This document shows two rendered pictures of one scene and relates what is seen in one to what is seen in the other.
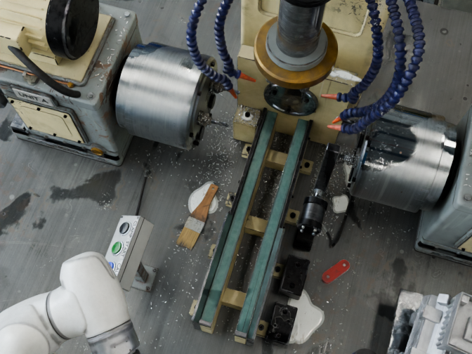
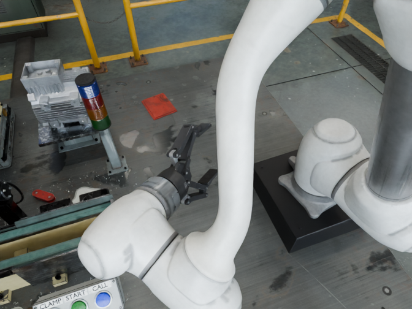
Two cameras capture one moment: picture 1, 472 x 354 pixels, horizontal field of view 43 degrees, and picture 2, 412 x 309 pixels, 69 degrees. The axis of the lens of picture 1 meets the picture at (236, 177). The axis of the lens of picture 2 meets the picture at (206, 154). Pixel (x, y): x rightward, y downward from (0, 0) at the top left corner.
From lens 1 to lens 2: 0.91 m
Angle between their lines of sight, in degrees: 56
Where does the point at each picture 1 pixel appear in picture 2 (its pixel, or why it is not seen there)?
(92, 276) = (102, 222)
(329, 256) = (33, 206)
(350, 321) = (76, 175)
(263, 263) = (51, 221)
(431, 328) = (53, 99)
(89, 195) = not seen: outside the picture
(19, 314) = (183, 275)
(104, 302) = (123, 202)
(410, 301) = (45, 137)
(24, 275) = not seen: outside the picture
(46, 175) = not seen: outside the picture
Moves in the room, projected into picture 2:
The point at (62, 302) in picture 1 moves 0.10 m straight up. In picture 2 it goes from (145, 238) to (134, 208)
